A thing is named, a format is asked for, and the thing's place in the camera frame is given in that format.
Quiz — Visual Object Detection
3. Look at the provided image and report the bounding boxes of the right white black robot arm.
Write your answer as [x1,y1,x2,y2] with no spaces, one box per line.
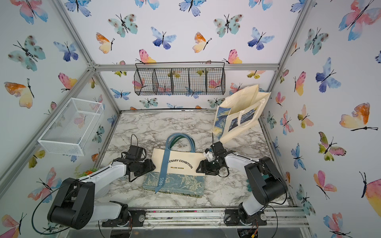
[196,141,288,226]

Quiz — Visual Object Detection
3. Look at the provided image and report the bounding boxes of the cream bag starry night print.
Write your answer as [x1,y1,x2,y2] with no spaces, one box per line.
[212,85,271,144]

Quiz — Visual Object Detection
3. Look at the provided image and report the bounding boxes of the aluminium front rail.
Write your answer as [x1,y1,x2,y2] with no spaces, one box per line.
[89,206,310,231]

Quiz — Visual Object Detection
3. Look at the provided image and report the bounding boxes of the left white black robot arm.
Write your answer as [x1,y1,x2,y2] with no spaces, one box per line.
[47,145,156,230]

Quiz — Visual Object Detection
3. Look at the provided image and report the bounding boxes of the potted plant orange flowers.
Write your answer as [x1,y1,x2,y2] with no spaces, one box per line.
[74,165,98,178]

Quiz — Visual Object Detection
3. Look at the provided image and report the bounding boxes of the green rubber glove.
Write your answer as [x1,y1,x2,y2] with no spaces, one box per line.
[246,180,252,192]

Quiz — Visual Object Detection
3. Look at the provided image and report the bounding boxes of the black wire wall basket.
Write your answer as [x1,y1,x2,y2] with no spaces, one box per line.
[133,61,226,98]

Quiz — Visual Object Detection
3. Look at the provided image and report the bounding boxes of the white mesh wall basket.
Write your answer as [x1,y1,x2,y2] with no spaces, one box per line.
[38,98,104,156]

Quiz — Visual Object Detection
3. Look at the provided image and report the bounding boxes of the cream bag blue floral pattern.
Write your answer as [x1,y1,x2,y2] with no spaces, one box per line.
[142,133,205,197]

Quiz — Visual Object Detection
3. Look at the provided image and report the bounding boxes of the cream bag green handles floral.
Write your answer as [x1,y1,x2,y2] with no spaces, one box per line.
[169,134,192,149]

